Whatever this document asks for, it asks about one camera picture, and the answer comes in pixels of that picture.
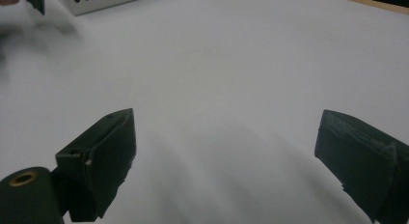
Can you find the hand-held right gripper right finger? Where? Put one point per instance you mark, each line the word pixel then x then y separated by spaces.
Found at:
pixel 360 156

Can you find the white perforated metal box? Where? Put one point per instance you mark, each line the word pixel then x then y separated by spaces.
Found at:
pixel 103 0

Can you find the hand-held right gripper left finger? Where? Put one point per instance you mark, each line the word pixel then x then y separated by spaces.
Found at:
pixel 106 153

